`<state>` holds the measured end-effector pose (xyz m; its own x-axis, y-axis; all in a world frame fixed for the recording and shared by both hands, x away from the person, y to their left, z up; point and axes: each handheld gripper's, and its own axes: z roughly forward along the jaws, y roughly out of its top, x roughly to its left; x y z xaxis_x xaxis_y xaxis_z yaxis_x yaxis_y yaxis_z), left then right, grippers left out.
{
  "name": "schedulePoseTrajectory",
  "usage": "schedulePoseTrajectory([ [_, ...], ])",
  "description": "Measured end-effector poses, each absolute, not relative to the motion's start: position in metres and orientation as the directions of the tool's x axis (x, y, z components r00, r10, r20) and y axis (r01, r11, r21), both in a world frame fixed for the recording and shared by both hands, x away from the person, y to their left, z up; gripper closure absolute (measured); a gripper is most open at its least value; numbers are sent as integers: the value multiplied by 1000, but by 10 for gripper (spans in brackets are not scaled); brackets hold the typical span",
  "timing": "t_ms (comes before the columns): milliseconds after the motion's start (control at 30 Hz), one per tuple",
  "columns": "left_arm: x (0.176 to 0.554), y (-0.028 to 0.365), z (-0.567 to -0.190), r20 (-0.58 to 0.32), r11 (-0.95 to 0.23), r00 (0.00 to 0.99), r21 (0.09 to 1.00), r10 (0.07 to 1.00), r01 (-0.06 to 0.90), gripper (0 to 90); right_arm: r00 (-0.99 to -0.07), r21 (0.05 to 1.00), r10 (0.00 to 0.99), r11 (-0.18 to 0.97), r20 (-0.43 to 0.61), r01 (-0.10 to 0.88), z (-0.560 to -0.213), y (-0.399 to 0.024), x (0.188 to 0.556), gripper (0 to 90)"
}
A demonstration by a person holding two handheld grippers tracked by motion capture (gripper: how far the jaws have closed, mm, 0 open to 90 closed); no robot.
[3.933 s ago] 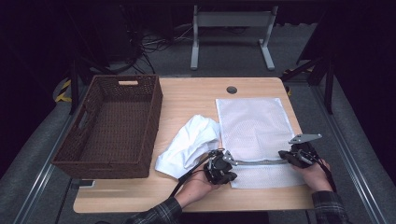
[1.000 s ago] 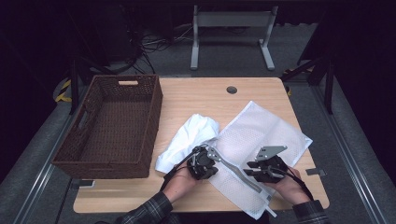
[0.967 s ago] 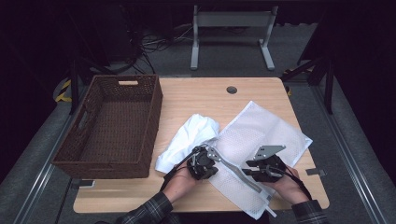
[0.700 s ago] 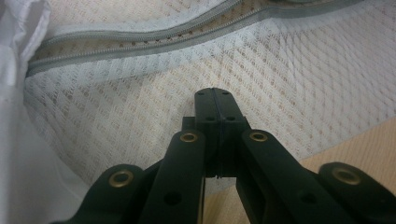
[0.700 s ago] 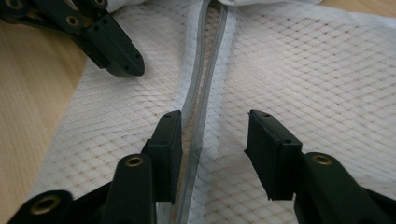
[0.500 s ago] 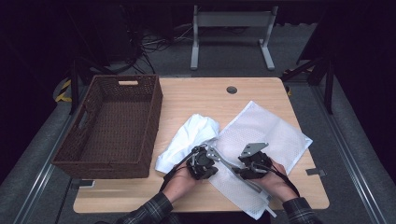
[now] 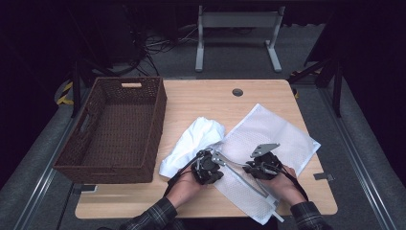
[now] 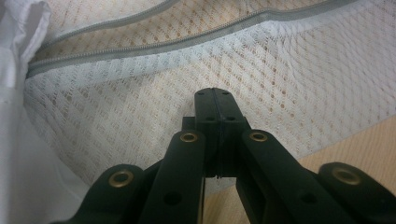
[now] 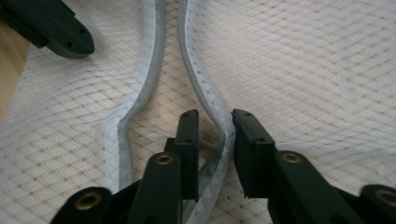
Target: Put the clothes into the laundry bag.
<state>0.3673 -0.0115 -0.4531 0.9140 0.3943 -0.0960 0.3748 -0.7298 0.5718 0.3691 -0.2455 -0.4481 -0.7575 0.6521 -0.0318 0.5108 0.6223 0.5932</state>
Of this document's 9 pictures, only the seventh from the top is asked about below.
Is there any white garment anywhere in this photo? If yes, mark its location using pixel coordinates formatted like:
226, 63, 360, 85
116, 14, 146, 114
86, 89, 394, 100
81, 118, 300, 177
158, 116, 227, 179

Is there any grey metal table frame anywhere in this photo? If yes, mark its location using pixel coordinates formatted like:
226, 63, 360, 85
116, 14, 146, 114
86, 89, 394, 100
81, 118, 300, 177
194, 5, 286, 73

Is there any bundle of black floor cables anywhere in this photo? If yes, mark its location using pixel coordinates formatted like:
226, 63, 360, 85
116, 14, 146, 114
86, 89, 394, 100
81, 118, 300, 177
125, 23, 199, 77

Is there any person's right hand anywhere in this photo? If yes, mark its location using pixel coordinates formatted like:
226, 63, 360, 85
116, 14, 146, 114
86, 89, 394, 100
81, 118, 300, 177
263, 165, 308, 207

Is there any white mesh laundry bag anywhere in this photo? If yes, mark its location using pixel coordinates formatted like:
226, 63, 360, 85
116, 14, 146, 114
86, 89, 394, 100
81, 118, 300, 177
212, 103, 322, 226

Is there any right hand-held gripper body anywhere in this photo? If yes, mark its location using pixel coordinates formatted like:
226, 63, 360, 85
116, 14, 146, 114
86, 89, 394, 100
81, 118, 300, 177
247, 142, 284, 181

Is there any metal floor rail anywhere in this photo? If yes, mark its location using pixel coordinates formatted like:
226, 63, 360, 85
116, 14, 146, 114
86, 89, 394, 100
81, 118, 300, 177
11, 108, 84, 230
317, 84, 401, 230

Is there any black metal stand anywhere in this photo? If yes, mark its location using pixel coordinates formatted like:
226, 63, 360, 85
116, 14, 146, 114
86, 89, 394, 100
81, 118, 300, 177
65, 6, 113, 118
287, 54, 345, 118

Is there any person's left hand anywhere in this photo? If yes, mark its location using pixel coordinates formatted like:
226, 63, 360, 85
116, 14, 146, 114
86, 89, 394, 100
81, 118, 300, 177
167, 172, 206, 209

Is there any brown wicker basket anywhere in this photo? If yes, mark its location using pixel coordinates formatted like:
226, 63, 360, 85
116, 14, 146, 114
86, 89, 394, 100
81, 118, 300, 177
52, 76, 169, 185

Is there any grey metal table bracket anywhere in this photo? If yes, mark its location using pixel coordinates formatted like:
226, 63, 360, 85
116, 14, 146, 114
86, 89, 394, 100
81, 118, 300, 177
72, 184, 98, 196
312, 172, 335, 182

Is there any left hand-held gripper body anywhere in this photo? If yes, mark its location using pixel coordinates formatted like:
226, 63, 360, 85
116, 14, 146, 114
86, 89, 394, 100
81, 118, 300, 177
191, 148, 228, 186

